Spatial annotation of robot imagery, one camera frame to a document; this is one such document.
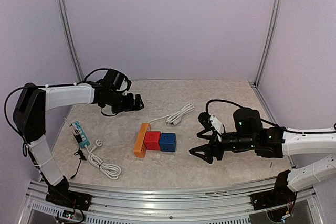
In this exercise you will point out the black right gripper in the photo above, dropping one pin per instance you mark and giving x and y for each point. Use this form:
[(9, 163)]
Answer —
[(207, 148)]

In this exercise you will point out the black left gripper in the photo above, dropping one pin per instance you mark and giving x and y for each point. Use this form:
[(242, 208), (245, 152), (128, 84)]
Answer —
[(129, 105)]

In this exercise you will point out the blue cube socket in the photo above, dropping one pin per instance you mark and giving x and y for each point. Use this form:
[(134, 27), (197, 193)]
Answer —
[(167, 142)]

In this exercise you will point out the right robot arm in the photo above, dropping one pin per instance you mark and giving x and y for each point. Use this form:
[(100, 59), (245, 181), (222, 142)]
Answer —
[(268, 140)]

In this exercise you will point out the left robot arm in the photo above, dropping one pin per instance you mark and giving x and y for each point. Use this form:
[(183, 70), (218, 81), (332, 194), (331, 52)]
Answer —
[(26, 110)]

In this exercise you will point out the red cube socket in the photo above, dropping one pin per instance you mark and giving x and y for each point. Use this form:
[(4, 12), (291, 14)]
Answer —
[(152, 140)]

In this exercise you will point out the orange USB socket block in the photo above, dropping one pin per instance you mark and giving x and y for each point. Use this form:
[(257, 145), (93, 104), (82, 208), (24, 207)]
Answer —
[(139, 147)]

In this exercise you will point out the teal power strip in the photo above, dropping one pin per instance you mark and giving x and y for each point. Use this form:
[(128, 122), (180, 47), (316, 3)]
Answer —
[(85, 142)]

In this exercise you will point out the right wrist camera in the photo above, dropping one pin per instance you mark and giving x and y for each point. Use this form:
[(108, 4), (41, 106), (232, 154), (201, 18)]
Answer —
[(211, 122)]

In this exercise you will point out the aluminium front rail frame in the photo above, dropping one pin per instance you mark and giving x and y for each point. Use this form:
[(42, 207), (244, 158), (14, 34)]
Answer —
[(228, 204)]

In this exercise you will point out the black charger with thin cable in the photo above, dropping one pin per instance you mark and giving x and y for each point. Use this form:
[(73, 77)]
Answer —
[(79, 153)]

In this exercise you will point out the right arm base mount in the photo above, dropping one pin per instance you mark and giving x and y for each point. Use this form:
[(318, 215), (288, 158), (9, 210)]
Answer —
[(279, 195)]

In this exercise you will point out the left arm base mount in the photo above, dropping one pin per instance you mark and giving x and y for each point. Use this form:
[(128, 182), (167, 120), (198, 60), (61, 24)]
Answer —
[(69, 199)]

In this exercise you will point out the left aluminium corner post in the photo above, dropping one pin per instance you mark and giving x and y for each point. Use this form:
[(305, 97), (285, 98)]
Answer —
[(69, 39)]

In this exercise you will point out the aluminium corner post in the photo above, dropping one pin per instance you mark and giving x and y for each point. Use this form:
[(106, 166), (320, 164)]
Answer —
[(69, 39), (268, 42)]

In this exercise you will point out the right aluminium corner post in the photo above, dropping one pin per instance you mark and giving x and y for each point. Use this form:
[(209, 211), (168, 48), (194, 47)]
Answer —
[(268, 42)]

